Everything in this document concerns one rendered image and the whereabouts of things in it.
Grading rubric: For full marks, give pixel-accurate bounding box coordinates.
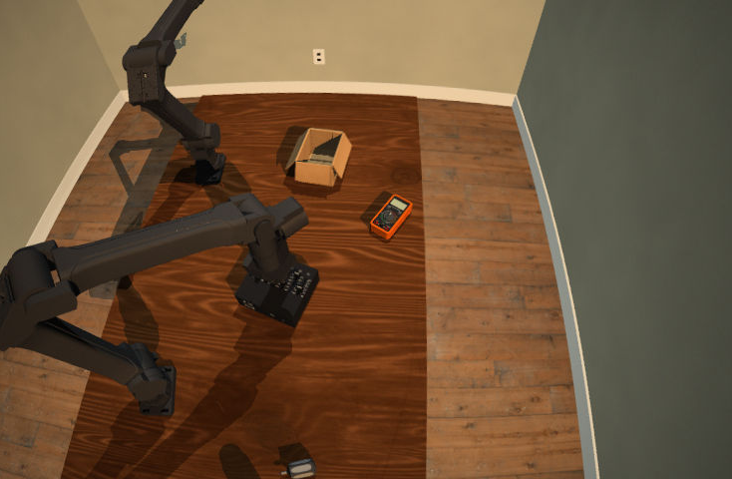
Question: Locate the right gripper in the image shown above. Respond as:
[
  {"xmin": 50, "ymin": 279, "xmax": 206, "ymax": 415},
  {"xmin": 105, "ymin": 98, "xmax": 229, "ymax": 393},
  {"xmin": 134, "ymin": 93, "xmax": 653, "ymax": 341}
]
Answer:
[{"xmin": 242, "ymin": 245, "xmax": 296, "ymax": 284}]

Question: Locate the orange digital multimeter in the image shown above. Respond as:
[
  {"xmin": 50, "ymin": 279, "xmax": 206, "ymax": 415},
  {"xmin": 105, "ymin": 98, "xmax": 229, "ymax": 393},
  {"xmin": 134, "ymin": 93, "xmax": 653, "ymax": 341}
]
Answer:
[{"xmin": 370, "ymin": 195, "xmax": 412, "ymax": 240}]

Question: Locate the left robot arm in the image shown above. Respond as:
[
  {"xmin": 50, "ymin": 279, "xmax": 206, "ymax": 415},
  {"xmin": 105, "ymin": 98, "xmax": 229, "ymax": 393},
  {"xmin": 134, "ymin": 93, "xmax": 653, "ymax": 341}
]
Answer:
[{"xmin": 122, "ymin": 0, "xmax": 226, "ymax": 185}]

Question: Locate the dark grey fader panel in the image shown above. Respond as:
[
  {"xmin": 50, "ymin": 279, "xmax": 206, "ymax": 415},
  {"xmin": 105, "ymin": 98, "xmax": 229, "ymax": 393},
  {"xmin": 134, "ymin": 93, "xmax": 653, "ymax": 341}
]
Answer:
[{"xmin": 234, "ymin": 262, "xmax": 319, "ymax": 328}]

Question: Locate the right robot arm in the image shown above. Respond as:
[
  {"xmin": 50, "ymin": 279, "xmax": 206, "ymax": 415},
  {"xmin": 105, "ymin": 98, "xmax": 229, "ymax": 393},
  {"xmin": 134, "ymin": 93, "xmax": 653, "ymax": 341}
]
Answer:
[{"xmin": 0, "ymin": 193, "xmax": 309, "ymax": 416}]

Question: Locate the open brown cardboard box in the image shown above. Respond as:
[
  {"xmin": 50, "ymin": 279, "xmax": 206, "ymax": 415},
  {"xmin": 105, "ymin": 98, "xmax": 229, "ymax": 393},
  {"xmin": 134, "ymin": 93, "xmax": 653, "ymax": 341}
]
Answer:
[{"xmin": 285, "ymin": 128, "xmax": 352, "ymax": 187}]

